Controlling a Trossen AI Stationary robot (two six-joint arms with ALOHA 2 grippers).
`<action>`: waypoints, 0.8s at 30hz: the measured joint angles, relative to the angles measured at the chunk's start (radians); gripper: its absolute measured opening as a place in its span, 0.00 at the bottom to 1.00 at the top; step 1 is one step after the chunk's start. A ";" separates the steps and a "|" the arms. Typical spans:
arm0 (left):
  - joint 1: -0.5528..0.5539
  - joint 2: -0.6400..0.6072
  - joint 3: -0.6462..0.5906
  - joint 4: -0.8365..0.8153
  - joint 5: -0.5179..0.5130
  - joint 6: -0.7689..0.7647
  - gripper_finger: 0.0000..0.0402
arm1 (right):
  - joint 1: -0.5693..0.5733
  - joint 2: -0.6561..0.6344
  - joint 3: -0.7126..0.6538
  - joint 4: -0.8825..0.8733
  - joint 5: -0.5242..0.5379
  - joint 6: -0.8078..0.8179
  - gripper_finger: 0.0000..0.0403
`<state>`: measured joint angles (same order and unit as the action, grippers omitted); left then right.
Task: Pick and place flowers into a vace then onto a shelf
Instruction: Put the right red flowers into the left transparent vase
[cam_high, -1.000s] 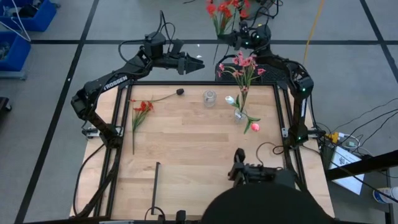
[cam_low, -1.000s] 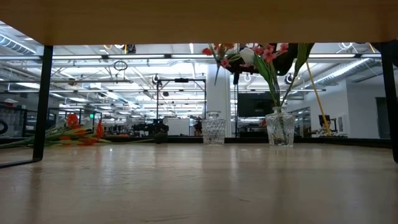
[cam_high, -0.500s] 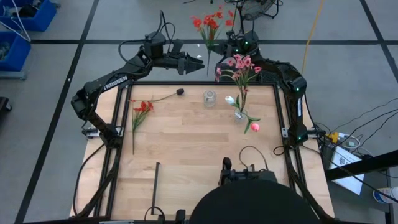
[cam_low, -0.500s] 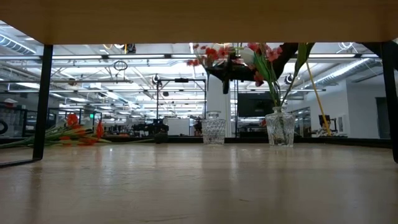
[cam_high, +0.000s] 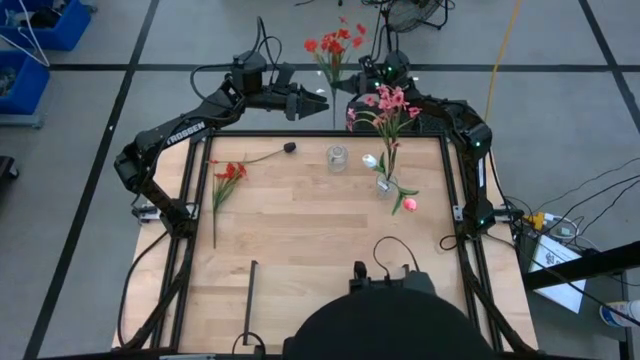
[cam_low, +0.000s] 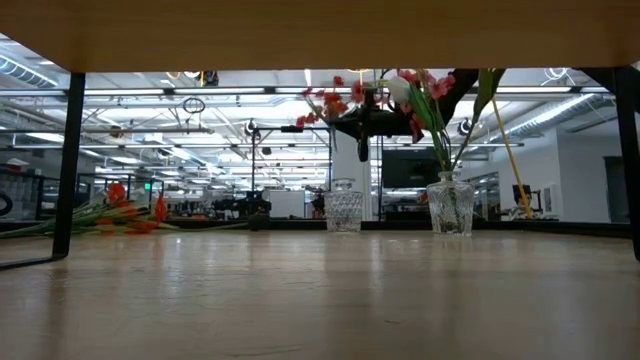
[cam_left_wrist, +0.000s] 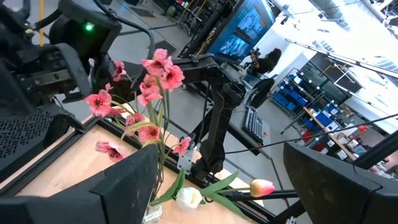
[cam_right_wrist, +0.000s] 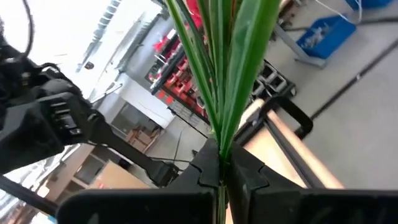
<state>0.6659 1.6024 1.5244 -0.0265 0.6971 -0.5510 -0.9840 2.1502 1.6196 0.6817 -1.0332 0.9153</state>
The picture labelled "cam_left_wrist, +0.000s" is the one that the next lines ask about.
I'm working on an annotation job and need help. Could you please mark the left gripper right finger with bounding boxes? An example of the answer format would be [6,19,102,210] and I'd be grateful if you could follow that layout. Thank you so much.
[283,141,398,224]

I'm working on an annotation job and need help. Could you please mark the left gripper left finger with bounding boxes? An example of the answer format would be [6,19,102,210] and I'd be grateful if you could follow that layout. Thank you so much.
[0,144,159,224]

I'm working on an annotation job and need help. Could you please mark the cut glass vase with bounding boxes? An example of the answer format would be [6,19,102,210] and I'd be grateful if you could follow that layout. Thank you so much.
[142,203,164,224]

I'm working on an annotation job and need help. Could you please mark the white artificial tulip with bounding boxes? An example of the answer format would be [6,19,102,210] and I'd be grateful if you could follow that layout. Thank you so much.
[150,169,206,212]

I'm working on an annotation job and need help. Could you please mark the pink artificial tulip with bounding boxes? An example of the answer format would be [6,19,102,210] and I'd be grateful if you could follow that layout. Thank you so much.
[198,170,276,218]

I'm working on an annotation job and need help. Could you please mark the pink blossom spray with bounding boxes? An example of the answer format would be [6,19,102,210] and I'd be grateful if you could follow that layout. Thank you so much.
[84,48,193,203]

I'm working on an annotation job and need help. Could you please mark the wooden workbench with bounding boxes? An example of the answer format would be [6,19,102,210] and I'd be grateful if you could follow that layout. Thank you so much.
[303,105,371,162]

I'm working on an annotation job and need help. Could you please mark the black perforated metal box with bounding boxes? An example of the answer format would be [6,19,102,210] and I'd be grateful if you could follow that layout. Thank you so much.
[0,104,86,183]

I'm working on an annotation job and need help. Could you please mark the rack with blue bins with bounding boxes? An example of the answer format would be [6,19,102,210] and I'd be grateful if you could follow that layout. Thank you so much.
[269,67,352,125]

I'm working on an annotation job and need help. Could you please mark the black keyboard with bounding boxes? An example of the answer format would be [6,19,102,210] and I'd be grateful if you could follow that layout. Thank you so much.
[241,106,266,144]

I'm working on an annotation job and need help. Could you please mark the black office chair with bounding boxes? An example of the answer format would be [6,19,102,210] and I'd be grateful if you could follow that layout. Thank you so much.
[248,77,277,109]

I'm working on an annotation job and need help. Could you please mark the person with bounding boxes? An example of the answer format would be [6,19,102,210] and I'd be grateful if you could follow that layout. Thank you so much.
[247,47,283,75]

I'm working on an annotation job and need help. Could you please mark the black monitor stand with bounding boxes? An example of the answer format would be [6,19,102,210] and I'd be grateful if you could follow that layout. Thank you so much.
[178,0,240,60]

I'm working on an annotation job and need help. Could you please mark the large monitor with blue screen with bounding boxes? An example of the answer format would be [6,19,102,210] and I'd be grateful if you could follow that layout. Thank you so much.
[206,0,277,65]

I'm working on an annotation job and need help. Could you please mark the silver mounting bracket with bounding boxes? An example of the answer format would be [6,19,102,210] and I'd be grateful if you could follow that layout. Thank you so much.
[176,145,196,175]

